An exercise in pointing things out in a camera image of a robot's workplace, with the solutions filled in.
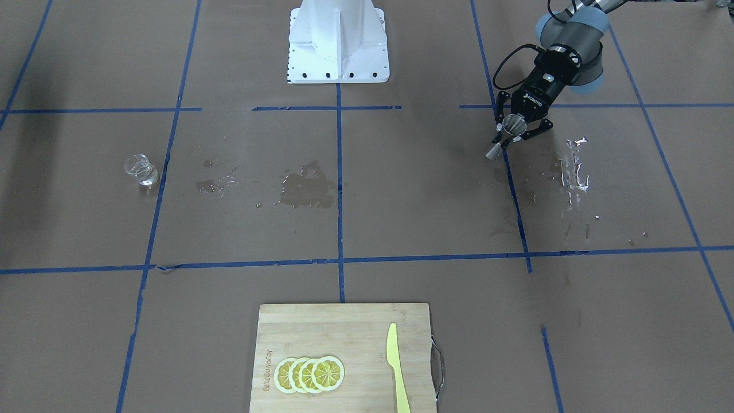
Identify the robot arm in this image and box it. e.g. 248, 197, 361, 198
492, 1, 626, 148

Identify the bamboo cutting board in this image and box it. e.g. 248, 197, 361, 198
249, 303, 438, 412

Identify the yellow plastic knife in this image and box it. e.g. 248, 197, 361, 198
385, 322, 411, 412

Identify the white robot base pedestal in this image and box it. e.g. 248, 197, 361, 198
287, 1, 391, 84

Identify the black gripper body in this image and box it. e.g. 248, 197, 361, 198
510, 49, 580, 123

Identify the steel jigger measuring cup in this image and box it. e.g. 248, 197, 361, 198
485, 114, 528, 161

